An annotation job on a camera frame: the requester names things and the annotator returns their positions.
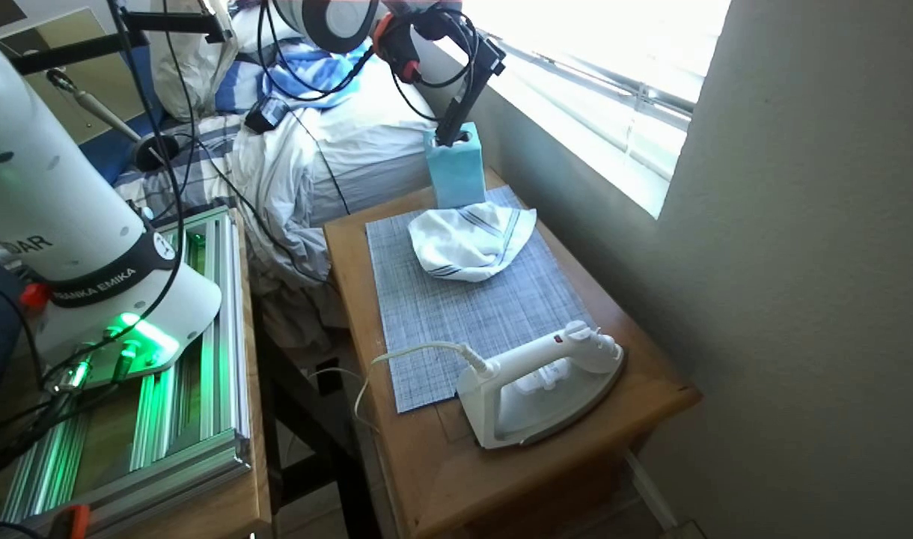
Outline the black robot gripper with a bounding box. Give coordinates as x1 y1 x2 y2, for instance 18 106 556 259
372 3 505 125

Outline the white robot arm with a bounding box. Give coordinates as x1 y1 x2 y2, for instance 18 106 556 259
0 52 220 393

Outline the light blue tissue box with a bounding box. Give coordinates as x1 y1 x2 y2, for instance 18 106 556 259
427 122 484 209

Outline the white towel with blue stripes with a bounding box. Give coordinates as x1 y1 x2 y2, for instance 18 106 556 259
407 200 535 286

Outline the blue striped cloth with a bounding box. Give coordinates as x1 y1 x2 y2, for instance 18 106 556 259
216 43 372 125

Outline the grey grid cutting mat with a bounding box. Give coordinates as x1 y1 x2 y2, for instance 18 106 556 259
366 214 593 414

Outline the white clothes iron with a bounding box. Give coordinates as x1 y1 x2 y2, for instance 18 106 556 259
454 321 626 449

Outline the wooden side table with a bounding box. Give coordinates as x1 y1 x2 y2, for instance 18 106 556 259
325 190 696 539

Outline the white iron power cord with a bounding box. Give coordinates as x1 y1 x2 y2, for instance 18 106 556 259
351 338 478 428

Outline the black camera mount rod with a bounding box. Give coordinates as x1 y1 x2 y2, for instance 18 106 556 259
12 12 223 76

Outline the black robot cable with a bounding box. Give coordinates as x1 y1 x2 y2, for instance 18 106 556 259
0 0 277 444

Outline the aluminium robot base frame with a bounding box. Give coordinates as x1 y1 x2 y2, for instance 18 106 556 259
0 208 259 539

